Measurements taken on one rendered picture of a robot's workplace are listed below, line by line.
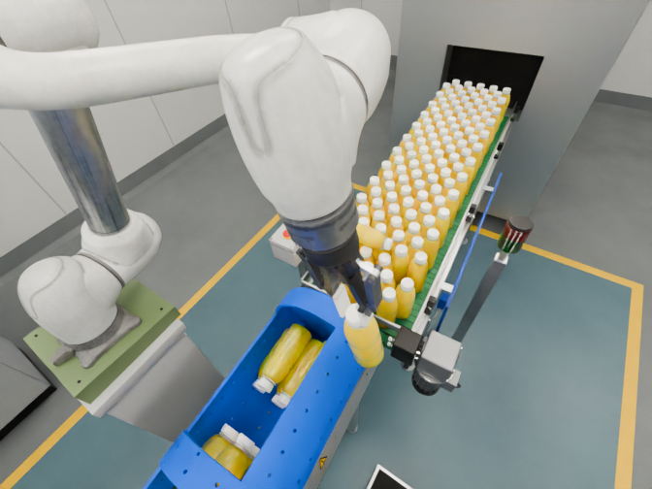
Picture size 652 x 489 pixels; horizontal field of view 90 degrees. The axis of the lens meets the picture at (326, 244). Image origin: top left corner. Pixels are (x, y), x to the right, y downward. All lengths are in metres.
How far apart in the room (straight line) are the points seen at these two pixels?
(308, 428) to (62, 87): 0.68
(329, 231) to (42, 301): 0.82
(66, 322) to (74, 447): 1.44
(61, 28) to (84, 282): 0.58
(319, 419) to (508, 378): 1.57
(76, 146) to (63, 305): 0.40
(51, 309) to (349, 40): 0.91
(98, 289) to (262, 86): 0.88
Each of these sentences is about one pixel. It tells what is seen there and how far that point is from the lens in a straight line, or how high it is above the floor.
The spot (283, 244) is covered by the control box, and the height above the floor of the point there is 1.10.
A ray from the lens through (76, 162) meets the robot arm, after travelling 0.89.
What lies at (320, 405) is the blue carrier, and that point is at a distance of 0.77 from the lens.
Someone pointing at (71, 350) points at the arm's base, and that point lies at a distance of 1.19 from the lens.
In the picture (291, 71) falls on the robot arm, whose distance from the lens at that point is 0.27.
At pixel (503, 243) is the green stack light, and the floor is 1.19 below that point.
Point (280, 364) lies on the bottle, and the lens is 0.88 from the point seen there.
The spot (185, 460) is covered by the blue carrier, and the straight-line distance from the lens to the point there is 0.77.
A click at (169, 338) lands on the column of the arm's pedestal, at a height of 1.00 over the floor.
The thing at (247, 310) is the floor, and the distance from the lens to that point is 2.31.
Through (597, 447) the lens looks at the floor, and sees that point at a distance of 2.28.
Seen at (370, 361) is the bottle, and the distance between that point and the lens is 0.70.
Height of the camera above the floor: 1.93
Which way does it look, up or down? 49 degrees down
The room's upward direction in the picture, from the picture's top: 6 degrees counter-clockwise
